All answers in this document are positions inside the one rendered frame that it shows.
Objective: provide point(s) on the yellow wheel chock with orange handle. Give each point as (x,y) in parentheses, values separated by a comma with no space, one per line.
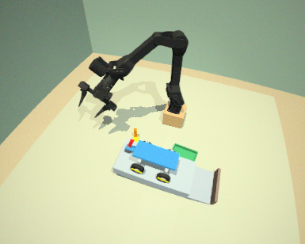
(135,136)

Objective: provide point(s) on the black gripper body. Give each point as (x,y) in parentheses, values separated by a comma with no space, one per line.
(85,87)

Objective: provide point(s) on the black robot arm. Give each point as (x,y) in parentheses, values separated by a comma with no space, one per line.
(171,39)

